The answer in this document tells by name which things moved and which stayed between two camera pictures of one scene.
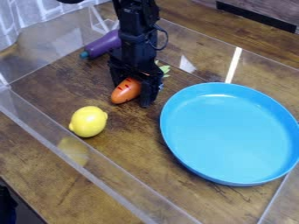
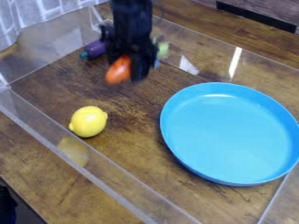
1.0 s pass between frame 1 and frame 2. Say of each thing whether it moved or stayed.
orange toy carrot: moved
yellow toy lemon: stayed
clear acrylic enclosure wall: stayed
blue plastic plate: stayed
